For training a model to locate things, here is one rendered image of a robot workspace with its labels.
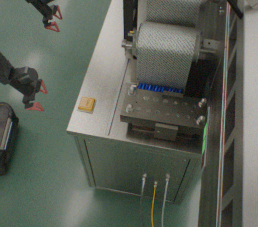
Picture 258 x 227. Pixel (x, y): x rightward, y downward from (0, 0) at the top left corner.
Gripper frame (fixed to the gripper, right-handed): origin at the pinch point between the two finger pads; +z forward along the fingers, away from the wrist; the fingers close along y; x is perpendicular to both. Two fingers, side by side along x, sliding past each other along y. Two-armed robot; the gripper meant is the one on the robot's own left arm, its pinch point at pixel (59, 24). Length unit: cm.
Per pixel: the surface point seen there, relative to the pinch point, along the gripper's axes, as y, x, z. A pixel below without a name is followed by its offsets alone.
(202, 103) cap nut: -50, -63, 35
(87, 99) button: -40.3, -9.6, 19.5
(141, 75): -37, -40, 19
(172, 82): -40, -52, 27
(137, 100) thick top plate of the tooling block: -47, -36, 23
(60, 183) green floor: -52, 61, 86
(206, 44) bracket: -36, -73, 14
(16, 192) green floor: -59, 87, 71
